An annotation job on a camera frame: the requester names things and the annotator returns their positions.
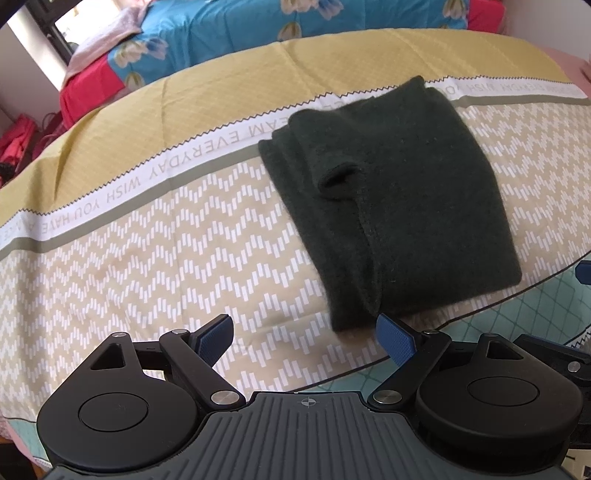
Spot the dark green knit sweater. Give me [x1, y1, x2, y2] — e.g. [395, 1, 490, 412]
[259, 77, 522, 332]

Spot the yellow patterned bed quilt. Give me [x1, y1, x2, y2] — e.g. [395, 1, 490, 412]
[0, 28, 591, 480]

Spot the red bag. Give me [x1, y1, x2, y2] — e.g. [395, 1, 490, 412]
[1, 112, 66, 186]

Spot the red bed cover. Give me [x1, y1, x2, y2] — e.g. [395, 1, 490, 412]
[60, 1, 506, 127]

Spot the blue floral bedsheet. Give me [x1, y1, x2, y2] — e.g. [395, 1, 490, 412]
[107, 0, 470, 91]

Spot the pink blanket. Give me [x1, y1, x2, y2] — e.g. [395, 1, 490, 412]
[62, 1, 151, 86]

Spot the dark window frame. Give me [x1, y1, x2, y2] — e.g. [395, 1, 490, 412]
[26, 0, 81, 64]

